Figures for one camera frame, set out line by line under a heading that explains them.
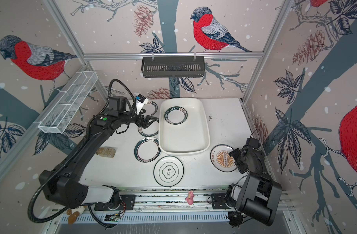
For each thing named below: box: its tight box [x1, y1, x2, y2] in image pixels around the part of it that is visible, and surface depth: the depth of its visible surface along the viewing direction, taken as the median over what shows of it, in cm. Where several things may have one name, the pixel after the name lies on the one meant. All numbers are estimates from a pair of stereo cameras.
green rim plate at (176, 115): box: [164, 105, 189, 125], surface depth 112 cm
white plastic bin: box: [158, 97, 211, 155], surface depth 102 cm
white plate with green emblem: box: [153, 155, 185, 188], surface depth 85 cm
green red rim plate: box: [134, 137, 162, 163], surface depth 95 cm
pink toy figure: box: [185, 190, 196, 206], surface depth 75 cm
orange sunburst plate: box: [209, 144, 238, 173], surface depth 90 cm
